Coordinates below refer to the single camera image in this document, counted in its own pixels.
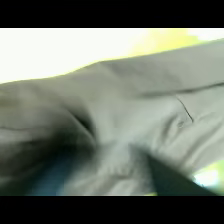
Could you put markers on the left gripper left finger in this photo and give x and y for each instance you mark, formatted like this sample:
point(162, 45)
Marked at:
point(50, 176)

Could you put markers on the brown shirt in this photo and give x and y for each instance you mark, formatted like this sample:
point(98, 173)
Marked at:
point(133, 100)

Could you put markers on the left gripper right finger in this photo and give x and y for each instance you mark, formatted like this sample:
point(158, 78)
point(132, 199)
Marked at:
point(173, 181)

